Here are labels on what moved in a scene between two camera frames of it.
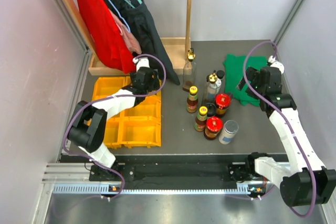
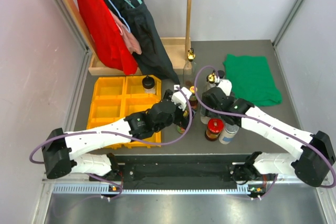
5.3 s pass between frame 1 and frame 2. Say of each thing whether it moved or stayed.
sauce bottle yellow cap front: moved
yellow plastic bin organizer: stayed
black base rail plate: stayed
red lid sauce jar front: stayed
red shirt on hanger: stayed
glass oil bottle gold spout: stayed
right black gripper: moved
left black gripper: moved
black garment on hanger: stayed
